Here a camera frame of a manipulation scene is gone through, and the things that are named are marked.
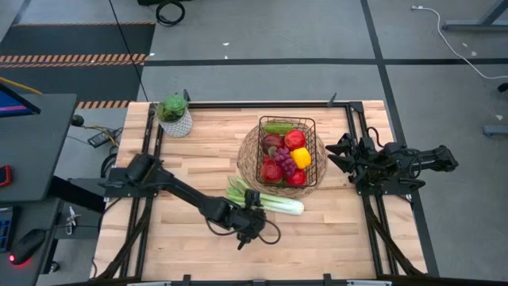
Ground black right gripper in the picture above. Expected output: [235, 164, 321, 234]
[325, 133, 383, 184]

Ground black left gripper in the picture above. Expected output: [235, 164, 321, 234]
[232, 189, 267, 252]

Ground yellow bell pepper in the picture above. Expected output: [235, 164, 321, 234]
[290, 147, 313, 170]

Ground crimson pomegranate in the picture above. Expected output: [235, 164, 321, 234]
[283, 129, 307, 151]

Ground large red tomato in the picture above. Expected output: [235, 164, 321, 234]
[260, 160, 284, 184]

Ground green cucumber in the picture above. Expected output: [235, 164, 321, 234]
[261, 122, 295, 135]

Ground celery stalk bunch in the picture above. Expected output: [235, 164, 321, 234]
[225, 176, 306, 217]

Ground purple grape bunch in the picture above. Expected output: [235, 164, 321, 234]
[267, 145, 298, 179]

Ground round woven placemat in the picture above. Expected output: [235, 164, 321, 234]
[237, 121, 329, 200]

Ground potted plant in patterned pot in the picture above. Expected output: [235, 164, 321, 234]
[155, 93, 194, 139]

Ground grey metal stand foot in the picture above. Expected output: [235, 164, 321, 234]
[483, 124, 508, 138]
[441, 0, 508, 33]

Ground black power adapter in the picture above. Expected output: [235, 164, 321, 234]
[87, 127, 121, 149]

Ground white clips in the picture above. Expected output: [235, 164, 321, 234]
[64, 205, 83, 236]

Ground black computer mouse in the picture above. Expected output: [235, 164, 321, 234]
[8, 228, 47, 266]

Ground black desk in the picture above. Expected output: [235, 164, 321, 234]
[0, 93, 79, 204]

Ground keyboard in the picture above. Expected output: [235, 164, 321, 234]
[0, 206, 13, 253]

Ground computer monitor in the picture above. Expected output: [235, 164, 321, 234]
[0, 82, 42, 119]

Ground black wire basket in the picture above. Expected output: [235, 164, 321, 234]
[256, 115, 319, 188]

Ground black aluminium table frame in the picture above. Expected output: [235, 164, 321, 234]
[118, 100, 428, 281]

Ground white cable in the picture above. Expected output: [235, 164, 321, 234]
[410, 4, 508, 80]

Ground thin black hanging cable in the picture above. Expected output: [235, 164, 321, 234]
[108, 0, 151, 103]

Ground coiled black cable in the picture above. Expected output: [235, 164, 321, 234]
[154, 0, 187, 28]

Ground yellow cable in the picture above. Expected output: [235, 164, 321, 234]
[0, 76, 44, 96]

